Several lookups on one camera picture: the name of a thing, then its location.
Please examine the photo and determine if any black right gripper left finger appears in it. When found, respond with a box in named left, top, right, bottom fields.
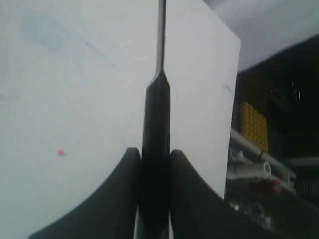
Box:
left=30, top=148, right=140, bottom=239

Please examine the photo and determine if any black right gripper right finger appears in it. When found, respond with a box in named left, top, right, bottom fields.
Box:
left=169, top=150, right=281, bottom=239

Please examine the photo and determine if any black knife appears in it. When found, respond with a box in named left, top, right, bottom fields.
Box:
left=136, top=0, right=170, bottom=239

